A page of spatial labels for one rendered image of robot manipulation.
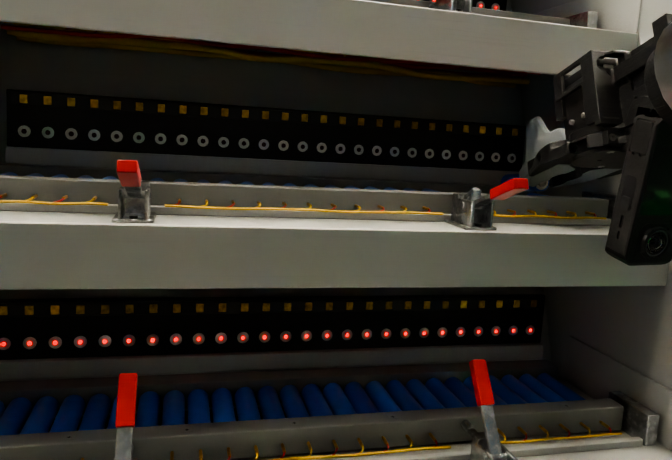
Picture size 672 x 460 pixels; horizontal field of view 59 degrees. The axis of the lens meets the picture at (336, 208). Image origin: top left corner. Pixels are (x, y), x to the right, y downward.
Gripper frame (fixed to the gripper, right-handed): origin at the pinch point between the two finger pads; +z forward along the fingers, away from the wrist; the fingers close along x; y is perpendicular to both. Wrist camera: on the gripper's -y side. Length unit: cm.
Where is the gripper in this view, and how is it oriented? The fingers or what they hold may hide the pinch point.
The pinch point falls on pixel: (540, 183)
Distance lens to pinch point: 62.7
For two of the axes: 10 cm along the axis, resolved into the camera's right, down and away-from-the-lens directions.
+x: -9.7, -0.3, -2.4
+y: -0.3, -9.8, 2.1
